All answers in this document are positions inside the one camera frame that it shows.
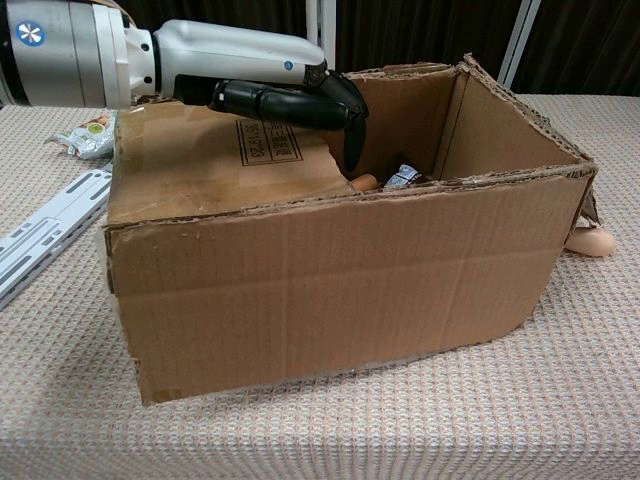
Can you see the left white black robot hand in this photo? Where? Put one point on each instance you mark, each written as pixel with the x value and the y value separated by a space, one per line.
pixel 225 55

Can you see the green white snack bag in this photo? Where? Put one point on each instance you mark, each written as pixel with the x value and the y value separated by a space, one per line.
pixel 92 137

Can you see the brown white snack packet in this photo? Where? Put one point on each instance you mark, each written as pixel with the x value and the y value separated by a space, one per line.
pixel 405 176

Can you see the white partition frame post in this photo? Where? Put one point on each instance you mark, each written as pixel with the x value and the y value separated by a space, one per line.
pixel 520 40
pixel 325 20

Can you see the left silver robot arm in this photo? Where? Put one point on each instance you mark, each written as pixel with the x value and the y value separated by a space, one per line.
pixel 70 55

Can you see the brown cardboard shipping box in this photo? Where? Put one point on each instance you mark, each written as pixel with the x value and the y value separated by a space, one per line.
pixel 325 285

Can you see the beige woven tablecloth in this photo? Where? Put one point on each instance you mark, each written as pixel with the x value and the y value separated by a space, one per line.
pixel 320 435

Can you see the white folding laptop stand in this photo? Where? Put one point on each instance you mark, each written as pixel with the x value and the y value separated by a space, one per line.
pixel 45 230

